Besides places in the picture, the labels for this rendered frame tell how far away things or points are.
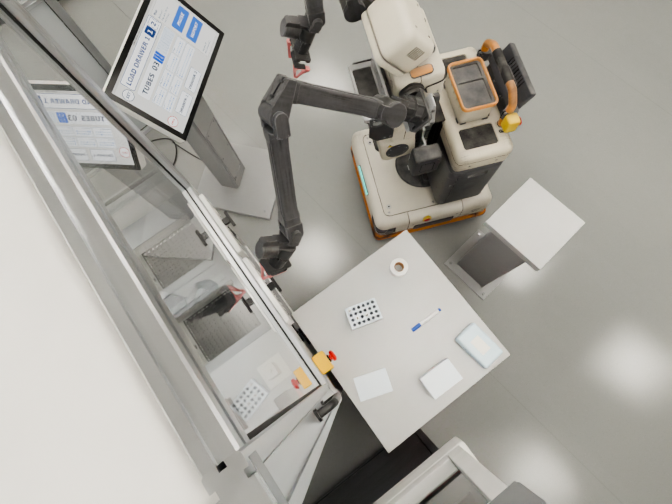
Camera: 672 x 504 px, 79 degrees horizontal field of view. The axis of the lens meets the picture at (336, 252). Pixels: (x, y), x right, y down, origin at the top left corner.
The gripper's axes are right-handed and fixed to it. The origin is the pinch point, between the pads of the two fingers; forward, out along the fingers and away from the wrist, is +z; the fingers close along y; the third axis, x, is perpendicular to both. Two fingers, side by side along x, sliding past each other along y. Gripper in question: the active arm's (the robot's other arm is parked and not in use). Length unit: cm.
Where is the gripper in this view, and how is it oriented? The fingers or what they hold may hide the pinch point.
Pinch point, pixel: (266, 275)
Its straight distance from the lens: 149.9
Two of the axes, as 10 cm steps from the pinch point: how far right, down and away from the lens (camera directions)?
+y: -6.7, 2.7, -6.9
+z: -4.8, 5.5, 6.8
